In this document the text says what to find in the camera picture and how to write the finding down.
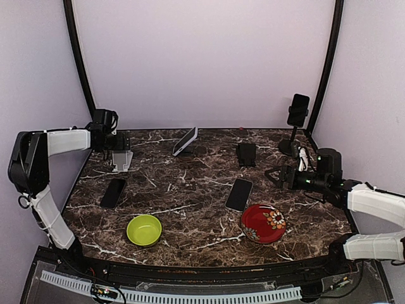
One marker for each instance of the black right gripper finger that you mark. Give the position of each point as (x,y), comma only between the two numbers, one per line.
(278,177)
(278,169)

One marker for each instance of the white folding phone stand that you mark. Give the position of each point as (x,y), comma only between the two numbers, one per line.
(122,160)

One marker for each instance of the black right frame post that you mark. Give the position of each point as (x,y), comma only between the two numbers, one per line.
(327,67)

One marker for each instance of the black pole phone stand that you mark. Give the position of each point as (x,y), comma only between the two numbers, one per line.
(284,145)

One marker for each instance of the phone in clear case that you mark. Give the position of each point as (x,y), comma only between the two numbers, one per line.
(239,195)

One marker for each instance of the black left frame post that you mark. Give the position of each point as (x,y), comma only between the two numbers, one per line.
(79,61)

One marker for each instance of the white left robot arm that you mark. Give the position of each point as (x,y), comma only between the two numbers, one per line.
(29,170)

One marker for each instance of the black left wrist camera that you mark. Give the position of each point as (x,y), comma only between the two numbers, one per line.
(107,119)

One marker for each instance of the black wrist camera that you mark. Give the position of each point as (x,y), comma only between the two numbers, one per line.
(107,119)
(329,161)

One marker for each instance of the black folding phone stand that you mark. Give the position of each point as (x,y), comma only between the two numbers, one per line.
(246,154)

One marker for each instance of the black front rail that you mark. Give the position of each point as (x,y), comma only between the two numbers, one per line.
(295,273)

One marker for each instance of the black phone on pole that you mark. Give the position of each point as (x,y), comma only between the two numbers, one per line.
(298,110)

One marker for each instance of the purple phone dark screen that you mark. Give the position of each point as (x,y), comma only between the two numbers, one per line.
(113,193)

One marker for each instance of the lavender phone on stand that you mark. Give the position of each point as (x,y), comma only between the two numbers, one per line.
(185,141)

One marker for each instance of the black frame post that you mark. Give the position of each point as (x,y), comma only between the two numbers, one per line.
(79,61)
(327,67)

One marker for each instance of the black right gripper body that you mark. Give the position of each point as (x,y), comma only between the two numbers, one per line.
(297,184)

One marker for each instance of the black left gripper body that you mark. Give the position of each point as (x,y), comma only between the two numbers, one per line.
(111,144)

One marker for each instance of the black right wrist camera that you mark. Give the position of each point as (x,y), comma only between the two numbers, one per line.
(329,161)

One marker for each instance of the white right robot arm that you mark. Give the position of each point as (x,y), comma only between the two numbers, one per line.
(355,196)

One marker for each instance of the red floral plate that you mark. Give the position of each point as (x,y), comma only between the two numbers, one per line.
(263,224)

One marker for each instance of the white slotted cable duct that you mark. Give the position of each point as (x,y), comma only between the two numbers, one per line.
(104,293)

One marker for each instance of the lime green bowl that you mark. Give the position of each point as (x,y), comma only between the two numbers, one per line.
(144,230)

